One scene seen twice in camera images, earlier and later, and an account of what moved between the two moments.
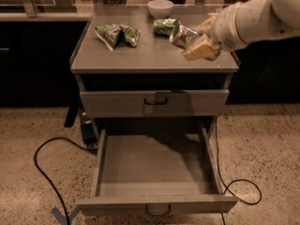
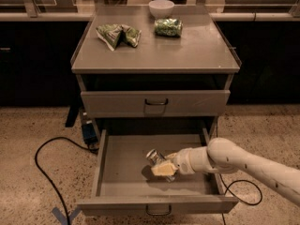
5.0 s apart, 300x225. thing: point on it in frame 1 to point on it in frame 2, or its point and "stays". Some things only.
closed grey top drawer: [154, 103] stays
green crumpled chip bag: [164, 27] stays
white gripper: [224, 31] to [185, 162]
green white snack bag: [111, 33] stays
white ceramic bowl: [160, 7] stays
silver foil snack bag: [182, 36] to [153, 157]
